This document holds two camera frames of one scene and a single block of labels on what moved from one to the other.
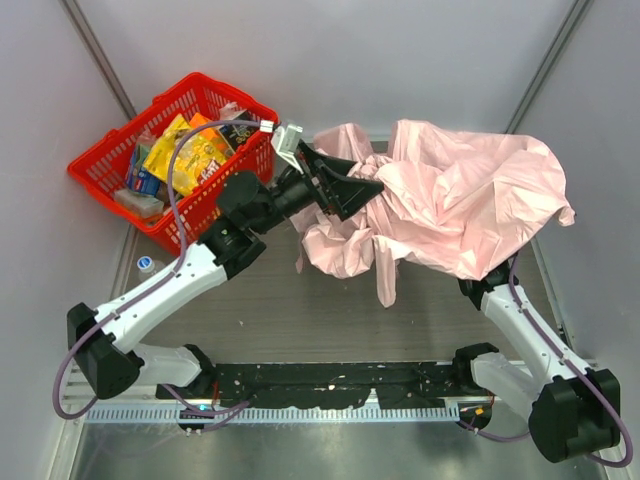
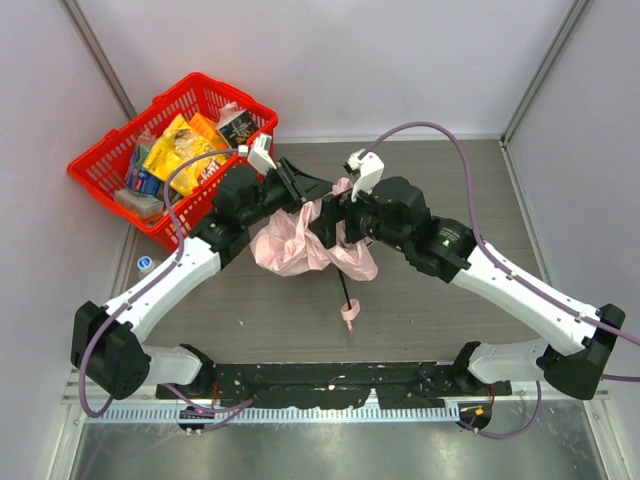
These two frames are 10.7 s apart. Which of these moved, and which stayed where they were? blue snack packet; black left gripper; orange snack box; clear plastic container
Moved: black left gripper
Stayed: clear plastic container; orange snack box; blue snack packet
